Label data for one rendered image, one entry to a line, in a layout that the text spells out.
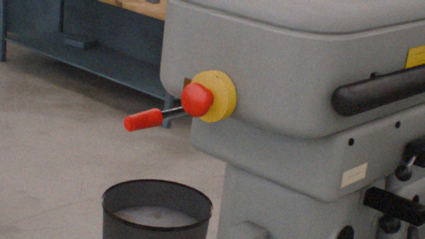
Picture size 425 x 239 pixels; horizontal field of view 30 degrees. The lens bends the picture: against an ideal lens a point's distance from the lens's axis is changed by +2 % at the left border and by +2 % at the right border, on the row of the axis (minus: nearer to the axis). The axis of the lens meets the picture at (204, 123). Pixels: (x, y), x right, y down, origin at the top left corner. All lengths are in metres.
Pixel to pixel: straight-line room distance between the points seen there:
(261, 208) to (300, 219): 0.06
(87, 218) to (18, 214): 0.38
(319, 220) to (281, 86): 0.25
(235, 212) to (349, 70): 0.32
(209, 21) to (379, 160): 0.31
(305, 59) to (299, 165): 0.18
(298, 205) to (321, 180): 0.09
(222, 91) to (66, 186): 4.09
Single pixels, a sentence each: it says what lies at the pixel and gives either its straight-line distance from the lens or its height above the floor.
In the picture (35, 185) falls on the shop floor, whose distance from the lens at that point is 4.95.
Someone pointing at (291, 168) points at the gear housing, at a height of 1.66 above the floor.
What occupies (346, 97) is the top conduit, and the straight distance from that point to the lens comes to 0.86.
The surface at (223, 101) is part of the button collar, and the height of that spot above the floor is 1.76.
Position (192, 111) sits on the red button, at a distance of 0.89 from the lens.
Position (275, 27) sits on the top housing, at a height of 1.86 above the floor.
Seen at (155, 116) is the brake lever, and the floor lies 1.71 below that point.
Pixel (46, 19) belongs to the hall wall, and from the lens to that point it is 8.24.
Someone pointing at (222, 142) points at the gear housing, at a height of 1.66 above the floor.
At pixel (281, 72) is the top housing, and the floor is 1.81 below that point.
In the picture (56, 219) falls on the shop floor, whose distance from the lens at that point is 4.54.
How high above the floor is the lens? 2.02
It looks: 19 degrees down
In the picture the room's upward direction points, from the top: 7 degrees clockwise
